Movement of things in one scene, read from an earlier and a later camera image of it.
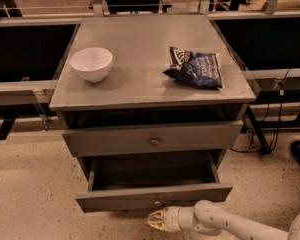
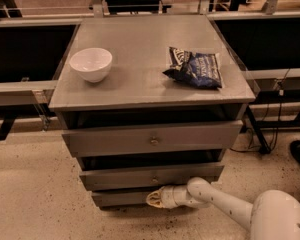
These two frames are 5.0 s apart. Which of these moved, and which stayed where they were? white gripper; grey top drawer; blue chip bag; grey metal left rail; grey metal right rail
Moved: white gripper
Stayed: grey metal left rail; blue chip bag; grey top drawer; grey metal right rail
